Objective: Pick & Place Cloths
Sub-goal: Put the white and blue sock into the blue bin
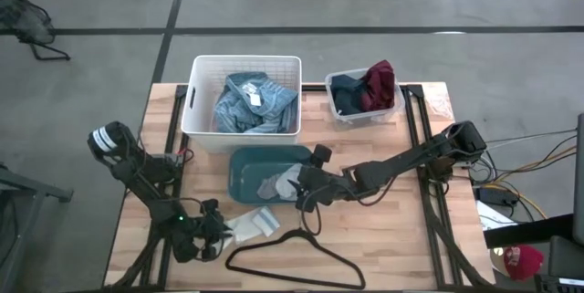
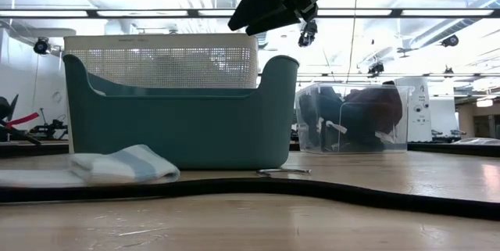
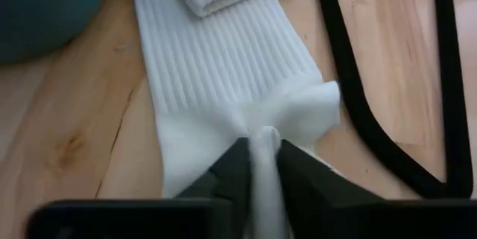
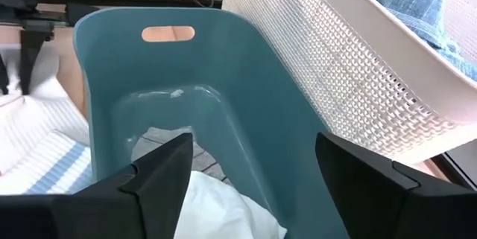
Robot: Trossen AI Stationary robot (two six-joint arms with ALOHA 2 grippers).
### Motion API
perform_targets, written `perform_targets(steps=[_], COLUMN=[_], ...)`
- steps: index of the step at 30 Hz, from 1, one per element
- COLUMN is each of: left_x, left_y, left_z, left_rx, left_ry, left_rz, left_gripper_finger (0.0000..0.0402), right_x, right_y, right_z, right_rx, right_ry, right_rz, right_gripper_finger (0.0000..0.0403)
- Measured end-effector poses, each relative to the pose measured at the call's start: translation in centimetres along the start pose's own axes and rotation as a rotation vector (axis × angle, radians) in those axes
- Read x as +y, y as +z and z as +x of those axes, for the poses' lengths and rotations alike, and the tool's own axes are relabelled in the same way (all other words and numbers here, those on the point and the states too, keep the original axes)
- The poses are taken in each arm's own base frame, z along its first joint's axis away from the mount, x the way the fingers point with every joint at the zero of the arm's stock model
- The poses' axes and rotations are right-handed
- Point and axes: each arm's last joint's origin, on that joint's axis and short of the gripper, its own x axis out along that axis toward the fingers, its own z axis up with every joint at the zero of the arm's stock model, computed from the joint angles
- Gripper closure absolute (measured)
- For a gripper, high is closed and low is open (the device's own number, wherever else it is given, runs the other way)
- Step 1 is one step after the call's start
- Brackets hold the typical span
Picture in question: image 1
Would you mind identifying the grey metal table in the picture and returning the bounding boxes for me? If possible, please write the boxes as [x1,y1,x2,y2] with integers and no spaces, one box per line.
[0,162,75,293]

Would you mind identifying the red cap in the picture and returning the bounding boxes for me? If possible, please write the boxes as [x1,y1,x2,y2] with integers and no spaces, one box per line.
[501,244,546,283]

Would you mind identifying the grey monitor edge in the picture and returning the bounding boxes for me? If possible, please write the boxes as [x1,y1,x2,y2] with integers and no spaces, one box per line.
[573,111,584,246]

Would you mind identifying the yellow cable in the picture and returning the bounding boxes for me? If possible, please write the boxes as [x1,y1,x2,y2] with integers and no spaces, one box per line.
[474,144,579,222]

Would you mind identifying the dark navy cloth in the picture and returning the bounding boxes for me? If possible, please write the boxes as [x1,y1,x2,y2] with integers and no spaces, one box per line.
[329,73,369,118]

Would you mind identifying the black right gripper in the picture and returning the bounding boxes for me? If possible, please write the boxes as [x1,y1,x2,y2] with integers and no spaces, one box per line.
[287,163,349,215]

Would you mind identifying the black mesh chair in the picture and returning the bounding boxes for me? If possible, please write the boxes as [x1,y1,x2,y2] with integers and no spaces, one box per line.
[0,0,72,63]

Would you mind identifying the teal plastic bin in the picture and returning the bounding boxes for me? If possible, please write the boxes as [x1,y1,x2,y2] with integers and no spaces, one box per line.
[226,143,317,207]

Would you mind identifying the black clothes hanger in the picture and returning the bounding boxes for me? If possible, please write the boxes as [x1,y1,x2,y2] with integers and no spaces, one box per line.
[224,213,368,291]

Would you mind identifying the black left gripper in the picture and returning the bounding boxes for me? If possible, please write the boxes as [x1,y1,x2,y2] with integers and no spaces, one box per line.
[180,198,235,263]

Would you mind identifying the dark grey cloth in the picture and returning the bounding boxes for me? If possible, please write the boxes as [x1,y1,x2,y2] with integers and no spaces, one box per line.
[255,173,285,202]

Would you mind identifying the grey cable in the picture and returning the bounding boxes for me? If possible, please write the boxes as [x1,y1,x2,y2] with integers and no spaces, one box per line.
[484,127,579,145]

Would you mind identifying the white perforated laundry basket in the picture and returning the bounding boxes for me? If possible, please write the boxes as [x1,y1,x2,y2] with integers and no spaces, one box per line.
[180,54,304,154]

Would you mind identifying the white paper sheet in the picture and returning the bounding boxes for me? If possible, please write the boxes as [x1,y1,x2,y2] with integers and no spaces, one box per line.
[474,199,508,232]

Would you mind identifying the clear plastic container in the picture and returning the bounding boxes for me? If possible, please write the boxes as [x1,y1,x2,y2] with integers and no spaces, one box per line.
[324,68,407,128]

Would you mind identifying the blue denim jeans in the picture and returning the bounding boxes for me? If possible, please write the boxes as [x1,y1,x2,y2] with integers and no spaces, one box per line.
[212,70,300,136]

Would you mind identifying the black desk shelf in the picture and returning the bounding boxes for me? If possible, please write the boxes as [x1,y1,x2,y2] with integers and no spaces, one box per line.
[483,212,577,250]

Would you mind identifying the white blue striped cloth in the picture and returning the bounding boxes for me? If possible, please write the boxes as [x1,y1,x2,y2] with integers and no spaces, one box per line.
[251,205,282,239]

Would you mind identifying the black power adapter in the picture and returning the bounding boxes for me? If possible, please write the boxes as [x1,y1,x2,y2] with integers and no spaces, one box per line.
[478,184,521,208]

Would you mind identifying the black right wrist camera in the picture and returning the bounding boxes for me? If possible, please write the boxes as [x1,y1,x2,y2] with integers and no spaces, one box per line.
[310,142,334,169]

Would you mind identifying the maroon cloth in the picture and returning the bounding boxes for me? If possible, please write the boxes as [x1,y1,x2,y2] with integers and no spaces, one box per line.
[360,58,397,113]

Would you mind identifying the pale pink woven cloth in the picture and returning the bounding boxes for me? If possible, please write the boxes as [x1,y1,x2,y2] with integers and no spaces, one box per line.
[223,212,265,246]

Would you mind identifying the black equipment box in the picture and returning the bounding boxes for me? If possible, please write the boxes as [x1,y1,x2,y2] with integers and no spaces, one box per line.
[533,235,584,293]

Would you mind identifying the light grey cloth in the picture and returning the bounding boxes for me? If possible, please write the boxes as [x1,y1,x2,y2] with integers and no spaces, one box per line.
[274,162,305,202]

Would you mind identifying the clear plastic bag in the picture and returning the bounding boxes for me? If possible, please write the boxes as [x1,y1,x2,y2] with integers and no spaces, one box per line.
[421,83,456,121]

